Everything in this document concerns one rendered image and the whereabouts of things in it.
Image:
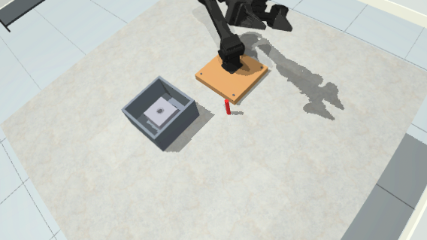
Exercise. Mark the red peg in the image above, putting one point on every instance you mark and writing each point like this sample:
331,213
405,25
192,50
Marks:
227,107

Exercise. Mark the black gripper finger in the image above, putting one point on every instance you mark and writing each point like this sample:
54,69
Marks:
246,18
281,22

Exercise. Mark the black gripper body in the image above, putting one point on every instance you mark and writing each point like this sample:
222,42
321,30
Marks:
258,10

